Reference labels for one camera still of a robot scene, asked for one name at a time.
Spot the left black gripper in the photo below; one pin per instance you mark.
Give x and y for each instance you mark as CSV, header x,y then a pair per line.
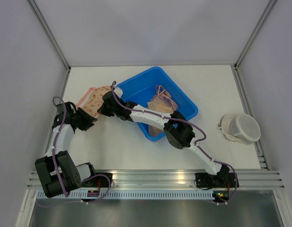
x,y
88,120

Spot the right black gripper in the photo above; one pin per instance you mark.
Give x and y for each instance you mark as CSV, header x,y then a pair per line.
x,y
102,110

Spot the floral mesh laundry bag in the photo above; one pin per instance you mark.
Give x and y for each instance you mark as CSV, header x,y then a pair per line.
x,y
92,100

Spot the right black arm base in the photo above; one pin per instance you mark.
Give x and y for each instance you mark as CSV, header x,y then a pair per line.
x,y
206,181

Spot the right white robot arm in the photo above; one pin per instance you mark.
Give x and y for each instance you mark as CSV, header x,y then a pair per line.
x,y
179,132

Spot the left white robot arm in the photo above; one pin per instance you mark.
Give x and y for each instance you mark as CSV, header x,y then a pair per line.
x,y
56,170

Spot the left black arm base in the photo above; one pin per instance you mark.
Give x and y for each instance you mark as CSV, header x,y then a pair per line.
x,y
102,180

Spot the beige bra in bin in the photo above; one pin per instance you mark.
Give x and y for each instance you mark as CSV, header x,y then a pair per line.
x,y
162,101

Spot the white mesh laundry bag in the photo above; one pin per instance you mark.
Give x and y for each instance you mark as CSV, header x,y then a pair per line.
x,y
241,128

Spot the blue plastic bin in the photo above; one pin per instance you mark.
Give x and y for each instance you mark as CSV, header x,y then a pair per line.
x,y
154,89

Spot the white slotted cable duct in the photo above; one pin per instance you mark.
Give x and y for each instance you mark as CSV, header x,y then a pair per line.
x,y
142,195

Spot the aluminium mounting rail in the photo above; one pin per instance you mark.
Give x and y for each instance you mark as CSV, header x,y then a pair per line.
x,y
250,179

